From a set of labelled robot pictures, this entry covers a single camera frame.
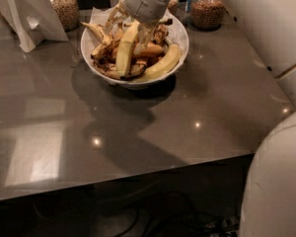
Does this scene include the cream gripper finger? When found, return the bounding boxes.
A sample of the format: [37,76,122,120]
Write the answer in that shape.
[134,23,157,54]
[104,0,128,34]

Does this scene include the large yellow-green banana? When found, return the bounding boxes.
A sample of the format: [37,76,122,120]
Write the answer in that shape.
[115,21,139,77]

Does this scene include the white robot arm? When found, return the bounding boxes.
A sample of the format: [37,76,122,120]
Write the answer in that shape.
[107,0,296,237]

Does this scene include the orange-yellow middle banana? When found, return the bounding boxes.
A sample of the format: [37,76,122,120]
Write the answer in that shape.
[110,41,165,63]

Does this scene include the middle glass jar behind bowl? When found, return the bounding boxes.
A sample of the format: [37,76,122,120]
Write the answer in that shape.
[168,0,180,15]

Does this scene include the white bowl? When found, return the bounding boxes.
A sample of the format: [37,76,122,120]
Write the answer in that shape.
[81,9,188,90]

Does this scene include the spotted banana at left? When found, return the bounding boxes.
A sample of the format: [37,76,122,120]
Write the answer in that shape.
[82,22,114,60]

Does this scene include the yellow banana at right rim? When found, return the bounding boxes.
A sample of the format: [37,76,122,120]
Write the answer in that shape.
[133,43,181,83]

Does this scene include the brown overripe bottom banana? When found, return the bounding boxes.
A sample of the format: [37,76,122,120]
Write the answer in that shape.
[93,58,148,80]

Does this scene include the left glass jar of nuts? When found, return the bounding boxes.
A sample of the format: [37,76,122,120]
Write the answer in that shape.
[50,0,79,32]

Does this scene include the glass jar of nuts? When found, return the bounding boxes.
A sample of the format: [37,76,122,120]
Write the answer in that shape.
[50,0,79,32]
[189,0,225,31]

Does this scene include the right glass jar of nuts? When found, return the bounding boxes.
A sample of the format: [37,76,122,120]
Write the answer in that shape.
[189,0,225,31]

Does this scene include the white folded paper stand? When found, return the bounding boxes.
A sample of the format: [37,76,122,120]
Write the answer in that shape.
[0,0,68,52]

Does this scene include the black white striped floor strip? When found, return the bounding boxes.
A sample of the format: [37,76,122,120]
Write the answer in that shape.
[205,216,240,237]

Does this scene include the black cables on floor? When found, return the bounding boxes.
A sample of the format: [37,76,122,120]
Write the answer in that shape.
[33,181,241,237]

